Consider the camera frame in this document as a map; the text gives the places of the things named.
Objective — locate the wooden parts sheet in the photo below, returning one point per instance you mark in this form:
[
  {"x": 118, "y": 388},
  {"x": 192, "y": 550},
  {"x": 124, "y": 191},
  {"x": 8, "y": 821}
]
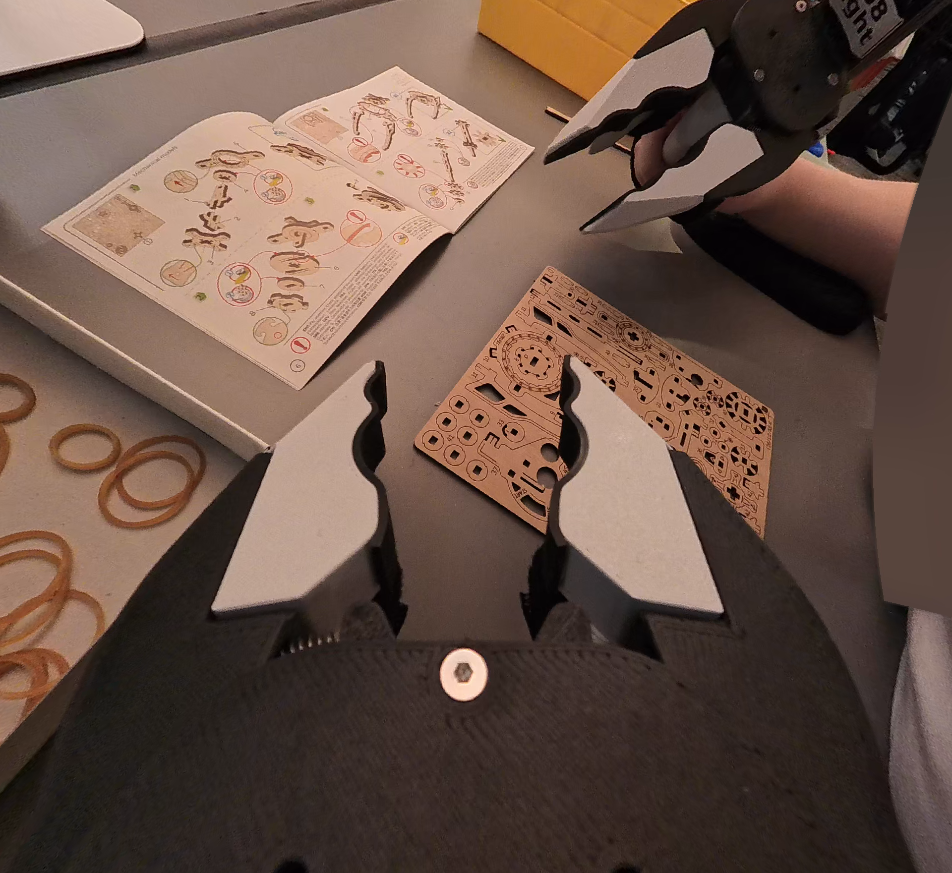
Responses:
[{"x": 669, "y": 382}]

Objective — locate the pile of tan rubber bands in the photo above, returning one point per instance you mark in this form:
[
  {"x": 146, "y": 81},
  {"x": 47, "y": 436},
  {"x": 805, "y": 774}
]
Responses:
[{"x": 149, "y": 479}]

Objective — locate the person's right hand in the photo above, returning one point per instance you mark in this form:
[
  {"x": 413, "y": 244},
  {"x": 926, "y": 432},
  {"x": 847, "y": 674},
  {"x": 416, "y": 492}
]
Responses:
[{"x": 654, "y": 159}]

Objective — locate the white desktop stand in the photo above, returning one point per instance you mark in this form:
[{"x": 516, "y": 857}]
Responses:
[{"x": 59, "y": 18}]

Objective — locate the instruction booklet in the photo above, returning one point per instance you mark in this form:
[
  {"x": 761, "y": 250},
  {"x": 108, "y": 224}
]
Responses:
[{"x": 297, "y": 204}]

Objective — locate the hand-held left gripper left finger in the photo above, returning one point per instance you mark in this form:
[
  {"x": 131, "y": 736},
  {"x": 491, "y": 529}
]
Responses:
[{"x": 305, "y": 523}]

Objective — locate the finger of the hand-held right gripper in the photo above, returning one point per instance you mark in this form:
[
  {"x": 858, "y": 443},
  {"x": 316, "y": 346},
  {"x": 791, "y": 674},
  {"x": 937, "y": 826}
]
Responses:
[
  {"x": 647, "y": 81},
  {"x": 684, "y": 185}
]

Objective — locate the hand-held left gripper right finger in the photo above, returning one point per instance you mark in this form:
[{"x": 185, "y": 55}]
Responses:
[{"x": 632, "y": 516}]

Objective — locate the person's right forearm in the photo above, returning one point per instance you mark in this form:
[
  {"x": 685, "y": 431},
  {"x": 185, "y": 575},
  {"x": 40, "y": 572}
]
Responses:
[{"x": 833, "y": 218}]

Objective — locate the white cardboard tray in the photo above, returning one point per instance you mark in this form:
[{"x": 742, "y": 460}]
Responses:
[{"x": 149, "y": 382}]

